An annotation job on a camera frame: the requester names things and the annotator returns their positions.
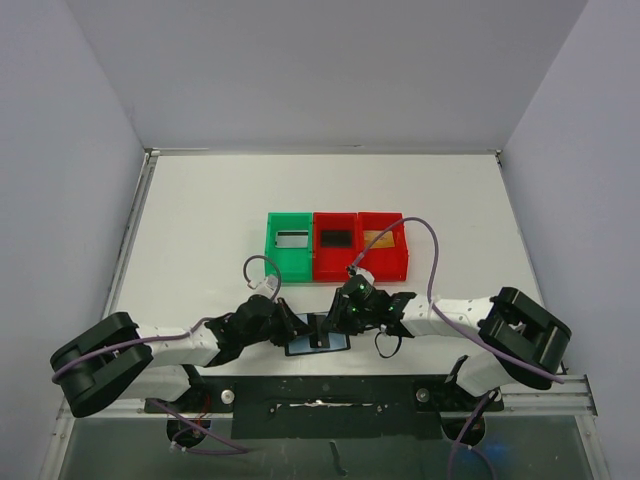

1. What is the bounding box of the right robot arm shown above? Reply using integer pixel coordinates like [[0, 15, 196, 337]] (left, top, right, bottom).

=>
[[321, 275, 572, 409]]

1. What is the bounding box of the green plastic bin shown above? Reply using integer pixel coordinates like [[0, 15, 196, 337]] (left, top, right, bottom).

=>
[[264, 212, 313, 283]]

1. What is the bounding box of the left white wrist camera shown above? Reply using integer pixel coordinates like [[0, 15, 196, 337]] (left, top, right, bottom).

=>
[[247, 275, 280, 299]]

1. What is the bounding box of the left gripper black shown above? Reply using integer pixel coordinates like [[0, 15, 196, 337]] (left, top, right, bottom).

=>
[[242, 297, 313, 347]]

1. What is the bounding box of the gold credit card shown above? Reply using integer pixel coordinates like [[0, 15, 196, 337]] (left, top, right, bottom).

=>
[[363, 230, 396, 249]]

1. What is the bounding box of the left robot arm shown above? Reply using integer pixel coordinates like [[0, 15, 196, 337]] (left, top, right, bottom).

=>
[[50, 294, 311, 418]]

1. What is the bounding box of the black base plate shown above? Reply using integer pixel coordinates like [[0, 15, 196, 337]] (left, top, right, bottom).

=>
[[144, 374, 479, 440]]

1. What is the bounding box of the red plastic bin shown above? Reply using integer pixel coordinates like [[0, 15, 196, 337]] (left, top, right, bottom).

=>
[[312, 212, 357, 283], [357, 212, 409, 282]]

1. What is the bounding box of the black leather card holder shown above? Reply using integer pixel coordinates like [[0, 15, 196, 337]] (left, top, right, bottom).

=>
[[285, 312, 351, 357]]

